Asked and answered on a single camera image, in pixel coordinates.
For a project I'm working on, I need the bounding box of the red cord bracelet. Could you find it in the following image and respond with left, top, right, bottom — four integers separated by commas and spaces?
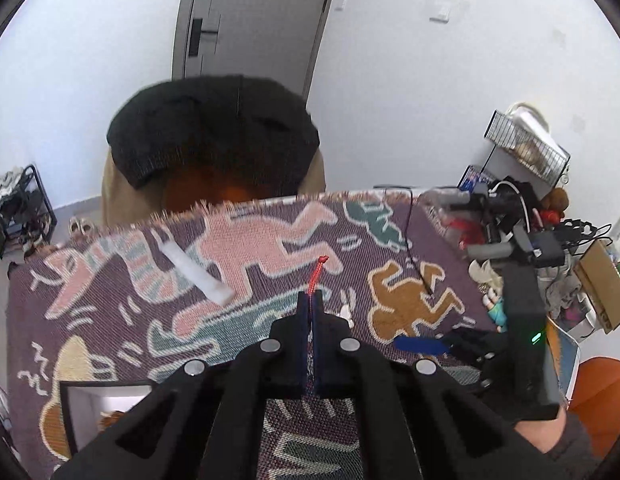
309, 255, 330, 295

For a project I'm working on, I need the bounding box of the tan chair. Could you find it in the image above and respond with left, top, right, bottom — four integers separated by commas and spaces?
100, 149, 327, 227

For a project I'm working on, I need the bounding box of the black door handle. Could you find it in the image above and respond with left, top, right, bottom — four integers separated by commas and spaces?
188, 18, 221, 59

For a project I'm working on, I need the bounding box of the white cable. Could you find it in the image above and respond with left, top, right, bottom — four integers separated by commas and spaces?
490, 181, 543, 233

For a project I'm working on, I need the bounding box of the brown plush toy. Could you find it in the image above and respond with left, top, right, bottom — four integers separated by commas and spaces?
540, 187, 571, 212

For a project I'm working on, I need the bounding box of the thin black cable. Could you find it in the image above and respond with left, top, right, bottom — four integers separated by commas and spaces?
374, 187, 433, 297

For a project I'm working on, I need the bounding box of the white bag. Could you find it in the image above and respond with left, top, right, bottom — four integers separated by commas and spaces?
504, 102, 562, 162

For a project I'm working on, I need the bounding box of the white paper strip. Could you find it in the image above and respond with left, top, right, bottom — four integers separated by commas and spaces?
159, 239, 237, 306

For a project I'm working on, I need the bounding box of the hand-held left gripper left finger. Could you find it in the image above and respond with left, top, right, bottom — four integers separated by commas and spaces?
52, 291, 311, 480

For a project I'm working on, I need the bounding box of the toy figurine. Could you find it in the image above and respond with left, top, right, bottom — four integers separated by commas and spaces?
468, 259, 509, 332

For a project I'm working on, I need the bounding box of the black equipment pile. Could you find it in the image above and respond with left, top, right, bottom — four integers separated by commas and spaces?
447, 176, 613, 286

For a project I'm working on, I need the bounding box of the blue printed packet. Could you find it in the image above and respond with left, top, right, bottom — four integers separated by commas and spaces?
459, 164, 497, 192

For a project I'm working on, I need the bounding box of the orange seat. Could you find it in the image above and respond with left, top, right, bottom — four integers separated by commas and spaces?
569, 356, 620, 457

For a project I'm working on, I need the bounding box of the plain cardboard box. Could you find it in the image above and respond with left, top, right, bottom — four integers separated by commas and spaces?
574, 239, 620, 332

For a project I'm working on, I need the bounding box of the black jewelry box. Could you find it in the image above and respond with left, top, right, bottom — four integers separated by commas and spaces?
58, 381, 158, 462

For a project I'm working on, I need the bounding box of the pair of slippers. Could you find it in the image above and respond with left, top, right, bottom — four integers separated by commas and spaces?
68, 216, 99, 237

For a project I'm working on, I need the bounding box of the printed woven blanket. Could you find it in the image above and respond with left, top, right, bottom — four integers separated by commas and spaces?
7, 189, 507, 480

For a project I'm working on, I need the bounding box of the black wire basket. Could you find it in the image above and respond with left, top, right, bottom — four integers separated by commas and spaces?
483, 109, 572, 187

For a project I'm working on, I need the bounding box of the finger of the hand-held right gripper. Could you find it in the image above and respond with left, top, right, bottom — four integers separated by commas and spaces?
393, 329, 508, 398

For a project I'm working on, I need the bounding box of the grey door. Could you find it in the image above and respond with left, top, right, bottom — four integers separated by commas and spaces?
172, 0, 343, 107

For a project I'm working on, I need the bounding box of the black shoe rack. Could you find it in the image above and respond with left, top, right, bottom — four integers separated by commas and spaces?
0, 164, 58, 262

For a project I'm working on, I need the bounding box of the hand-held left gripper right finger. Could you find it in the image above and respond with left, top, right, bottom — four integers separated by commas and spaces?
311, 290, 548, 480

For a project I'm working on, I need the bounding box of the black jacket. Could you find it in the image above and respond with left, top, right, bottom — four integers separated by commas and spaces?
106, 74, 321, 212

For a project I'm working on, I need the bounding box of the person's right forearm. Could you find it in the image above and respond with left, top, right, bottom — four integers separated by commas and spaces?
510, 404, 607, 480

